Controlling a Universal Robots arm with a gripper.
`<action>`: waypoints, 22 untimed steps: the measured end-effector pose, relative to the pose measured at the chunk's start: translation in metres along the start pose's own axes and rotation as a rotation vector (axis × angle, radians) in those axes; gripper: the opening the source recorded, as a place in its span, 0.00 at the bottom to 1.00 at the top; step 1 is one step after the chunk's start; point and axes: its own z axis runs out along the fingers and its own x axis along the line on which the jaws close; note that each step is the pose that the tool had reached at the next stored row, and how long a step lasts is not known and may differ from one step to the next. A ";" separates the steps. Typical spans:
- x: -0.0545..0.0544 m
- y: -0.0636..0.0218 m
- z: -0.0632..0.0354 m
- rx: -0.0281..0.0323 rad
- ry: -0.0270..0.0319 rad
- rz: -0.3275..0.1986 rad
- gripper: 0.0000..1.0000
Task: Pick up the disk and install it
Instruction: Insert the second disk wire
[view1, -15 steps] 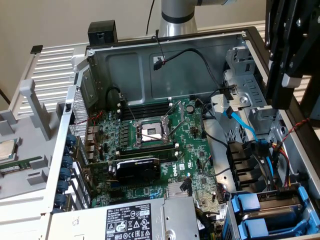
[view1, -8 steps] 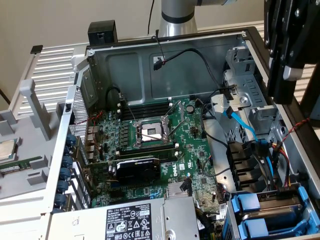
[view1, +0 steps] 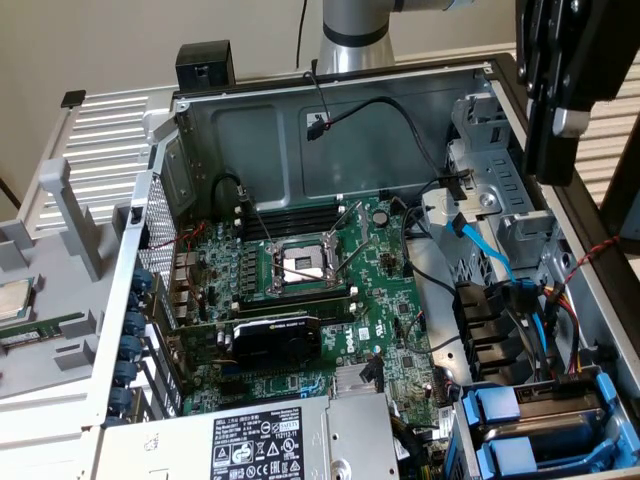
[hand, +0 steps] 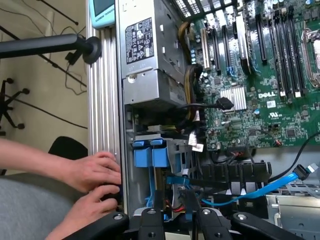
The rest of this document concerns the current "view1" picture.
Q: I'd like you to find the grey power supply with label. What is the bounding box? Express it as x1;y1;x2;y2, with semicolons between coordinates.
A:
92;392;401;480

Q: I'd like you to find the black RAM slot bank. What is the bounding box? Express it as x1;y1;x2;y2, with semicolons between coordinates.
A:
233;203;347;240
233;285;360;324

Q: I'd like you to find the light grey wire holder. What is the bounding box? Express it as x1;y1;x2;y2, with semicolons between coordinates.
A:
421;188;471;234

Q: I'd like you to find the green motherboard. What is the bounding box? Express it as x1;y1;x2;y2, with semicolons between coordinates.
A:
169;193;454;431

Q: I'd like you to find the grey parts rack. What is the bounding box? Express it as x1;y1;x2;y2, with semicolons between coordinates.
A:
0;158;134;401

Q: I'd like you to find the silver locking lever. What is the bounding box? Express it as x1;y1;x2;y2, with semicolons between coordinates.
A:
241;187;275;249
277;263;349;287

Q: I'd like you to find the black wire with flat connector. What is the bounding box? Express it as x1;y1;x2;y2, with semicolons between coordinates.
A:
360;355;385;394

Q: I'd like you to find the red black twisted wire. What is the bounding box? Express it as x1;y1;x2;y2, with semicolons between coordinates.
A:
558;237;622;290

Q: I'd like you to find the yellow black wire bundle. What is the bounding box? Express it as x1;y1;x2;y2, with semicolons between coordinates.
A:
389;412;446;480

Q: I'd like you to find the thin black hanging cable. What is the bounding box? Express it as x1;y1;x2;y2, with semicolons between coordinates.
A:
295;0;310;71

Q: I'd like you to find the open grey PC case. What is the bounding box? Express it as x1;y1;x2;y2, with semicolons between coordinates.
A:
82;52;640;480

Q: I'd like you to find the white barcode tag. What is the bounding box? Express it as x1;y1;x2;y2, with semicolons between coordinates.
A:
433;405;455;444

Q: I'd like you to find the empty blue disk carrier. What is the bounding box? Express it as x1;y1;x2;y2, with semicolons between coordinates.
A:
477;434;640;476

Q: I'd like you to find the hard drive in blue caddy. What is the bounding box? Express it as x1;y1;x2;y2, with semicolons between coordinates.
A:
444;372;640;480

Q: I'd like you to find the thin black looped wire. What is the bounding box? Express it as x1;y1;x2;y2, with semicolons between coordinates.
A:
399;309;464;354

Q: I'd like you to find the green RAM stick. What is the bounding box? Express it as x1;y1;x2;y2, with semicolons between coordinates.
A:
0;312;84;347

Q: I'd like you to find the black clamp block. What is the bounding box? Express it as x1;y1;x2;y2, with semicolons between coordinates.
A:
175;42;236;94

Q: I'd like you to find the red yellow black power wire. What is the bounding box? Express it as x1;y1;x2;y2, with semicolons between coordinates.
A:
542;279;621;390

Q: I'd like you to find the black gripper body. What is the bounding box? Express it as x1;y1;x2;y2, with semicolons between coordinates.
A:
549;0;640;109

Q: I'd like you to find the silver CPU chip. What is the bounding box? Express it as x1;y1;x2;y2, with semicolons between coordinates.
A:
0;277;36;322

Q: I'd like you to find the silver socket cover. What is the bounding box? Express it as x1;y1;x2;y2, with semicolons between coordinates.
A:
324;199;374;279

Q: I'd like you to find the black graphics card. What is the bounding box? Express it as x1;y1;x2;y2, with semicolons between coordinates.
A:
167;312;322;371

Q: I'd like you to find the short black looped cable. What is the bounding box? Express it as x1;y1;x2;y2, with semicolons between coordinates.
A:
212;172;250;202

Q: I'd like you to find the thin black red wire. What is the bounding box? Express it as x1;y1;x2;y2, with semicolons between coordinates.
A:
303;58;335;131

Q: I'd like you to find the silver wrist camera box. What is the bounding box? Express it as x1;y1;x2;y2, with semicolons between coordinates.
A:
551;106;592;137

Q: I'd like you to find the CPU socket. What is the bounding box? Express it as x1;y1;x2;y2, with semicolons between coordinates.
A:
267;233;351;297

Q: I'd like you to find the silver finned heat sink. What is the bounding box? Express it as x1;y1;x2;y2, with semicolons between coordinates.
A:
333;363;387;399

